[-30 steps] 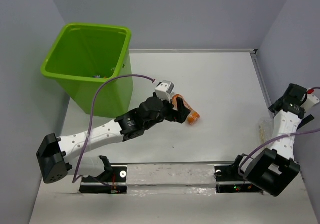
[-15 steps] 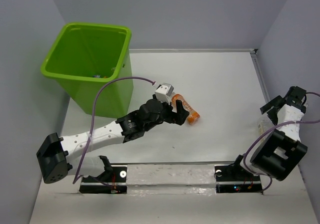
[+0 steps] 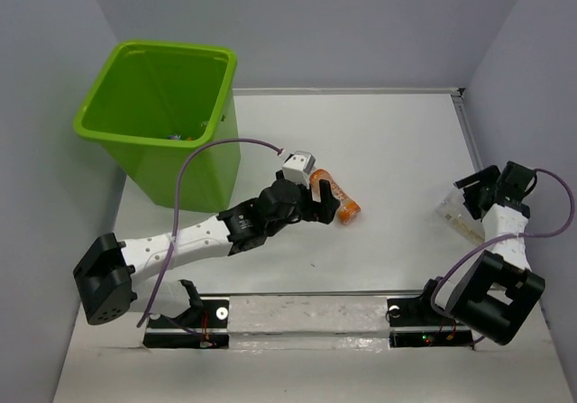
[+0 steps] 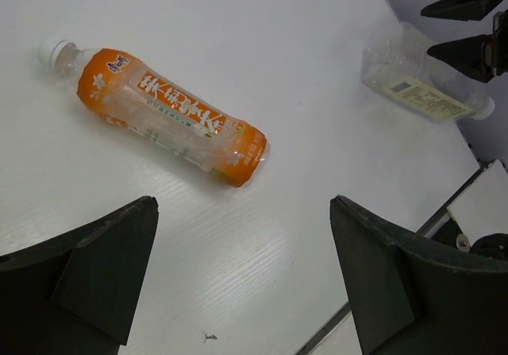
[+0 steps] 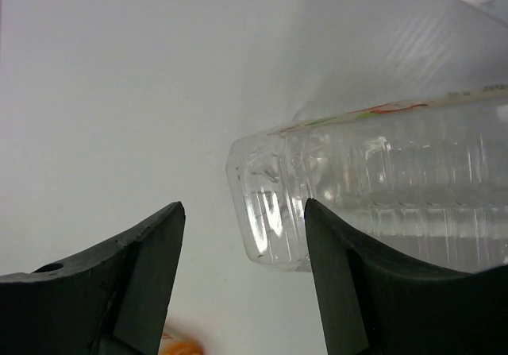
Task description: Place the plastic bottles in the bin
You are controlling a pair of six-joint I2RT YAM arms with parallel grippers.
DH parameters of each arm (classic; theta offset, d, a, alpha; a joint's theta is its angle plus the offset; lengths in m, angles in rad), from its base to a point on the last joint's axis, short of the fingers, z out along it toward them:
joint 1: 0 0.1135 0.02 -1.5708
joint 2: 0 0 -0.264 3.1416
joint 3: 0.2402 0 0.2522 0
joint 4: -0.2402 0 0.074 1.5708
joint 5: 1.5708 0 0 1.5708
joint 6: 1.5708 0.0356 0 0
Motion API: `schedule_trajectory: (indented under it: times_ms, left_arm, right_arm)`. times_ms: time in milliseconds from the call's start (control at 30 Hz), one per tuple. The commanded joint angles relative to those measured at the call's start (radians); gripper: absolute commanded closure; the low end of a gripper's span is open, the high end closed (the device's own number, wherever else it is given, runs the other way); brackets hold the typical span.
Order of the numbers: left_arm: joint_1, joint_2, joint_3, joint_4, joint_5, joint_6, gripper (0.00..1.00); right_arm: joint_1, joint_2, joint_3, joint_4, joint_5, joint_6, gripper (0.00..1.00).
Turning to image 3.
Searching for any orange drink bottle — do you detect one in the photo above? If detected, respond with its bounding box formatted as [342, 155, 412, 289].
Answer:
[309, 169, 361, 225]

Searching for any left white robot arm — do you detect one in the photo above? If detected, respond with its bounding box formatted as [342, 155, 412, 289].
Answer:
[73, 176, 340, 326]

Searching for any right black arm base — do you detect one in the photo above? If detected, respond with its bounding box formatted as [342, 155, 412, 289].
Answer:
[385, 297, 474, 349]

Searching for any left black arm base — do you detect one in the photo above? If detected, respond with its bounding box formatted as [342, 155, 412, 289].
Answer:
[142, 280, 230, 350]

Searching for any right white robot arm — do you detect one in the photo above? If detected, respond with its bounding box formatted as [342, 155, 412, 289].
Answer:
[415, 161, 545, 345]

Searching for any green plastic bin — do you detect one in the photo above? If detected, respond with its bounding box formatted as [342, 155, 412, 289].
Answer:
[73, 41, 241, 213]

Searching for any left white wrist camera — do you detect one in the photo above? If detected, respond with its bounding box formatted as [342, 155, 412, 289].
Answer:
[281, 151, 316, 188]

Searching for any aluminium table edge rail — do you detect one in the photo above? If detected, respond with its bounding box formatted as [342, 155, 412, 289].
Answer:
[234, 87, 463, 97]

